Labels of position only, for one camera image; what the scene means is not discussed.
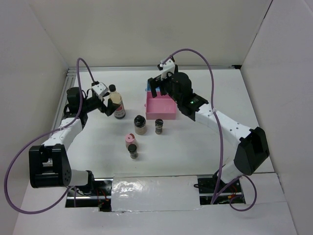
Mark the black cap sauce bottle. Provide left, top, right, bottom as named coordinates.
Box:
left=108, top=84, right=127, bottom=120

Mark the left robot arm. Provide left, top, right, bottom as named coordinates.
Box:
left=29, top=82, right=119, bottom=188

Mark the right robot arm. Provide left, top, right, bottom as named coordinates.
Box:
left=148, top=72, right=269, bottom=192

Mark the blue plastic bin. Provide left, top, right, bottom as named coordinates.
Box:
left=145, top=83, right=160, bottom=93

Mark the pink plastic bin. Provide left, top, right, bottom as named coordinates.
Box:
left=145, top=91, right=177, bottom=120

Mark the small dark spice jar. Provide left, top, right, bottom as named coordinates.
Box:
left=155, top=118, right=164, bottom=135

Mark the large black lid spice jar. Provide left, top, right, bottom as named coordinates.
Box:
left=134, top=115, right=147, bottom=135

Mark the pink lid spice jar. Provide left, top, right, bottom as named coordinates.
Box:
left=125, top=133, right=137, bottom=148

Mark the front black lid spice jar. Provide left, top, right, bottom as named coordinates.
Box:
left=128, top=144, right=138, bottom=160

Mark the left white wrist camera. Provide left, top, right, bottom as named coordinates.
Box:
left=91, top=82, right=110, bottom=101

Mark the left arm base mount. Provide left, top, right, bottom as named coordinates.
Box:
left=65, top=179, right=113, bottom=212

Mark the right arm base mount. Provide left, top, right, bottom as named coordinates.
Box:
left=194, top=175, right=246, bottom=205

